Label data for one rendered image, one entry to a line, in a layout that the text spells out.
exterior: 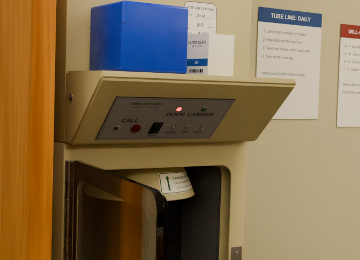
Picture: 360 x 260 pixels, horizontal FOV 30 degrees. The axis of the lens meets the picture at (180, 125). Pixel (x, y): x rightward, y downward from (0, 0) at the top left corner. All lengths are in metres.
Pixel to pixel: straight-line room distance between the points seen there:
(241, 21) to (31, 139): 0.43
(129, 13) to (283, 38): 0.89
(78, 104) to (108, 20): 0.12
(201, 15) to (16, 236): 0.43
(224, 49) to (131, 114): 0.17
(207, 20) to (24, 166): 0.38
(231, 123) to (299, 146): 0.76
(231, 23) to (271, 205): 0.74
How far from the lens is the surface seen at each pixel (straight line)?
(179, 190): 1.06
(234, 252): 1.12
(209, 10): 1.06
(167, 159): 1.02
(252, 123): 1.04
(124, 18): 0.86
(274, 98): 1.01
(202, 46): 0.96
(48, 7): 0.84
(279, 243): 1.77
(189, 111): 0.95
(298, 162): 1.77
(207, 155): 1.06
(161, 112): 0.93
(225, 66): 0.97
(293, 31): 1.74
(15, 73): 0.89
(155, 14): 0.88
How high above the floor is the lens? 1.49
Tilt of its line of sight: 3 degrees down
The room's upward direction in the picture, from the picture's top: 2 degrees clockwise
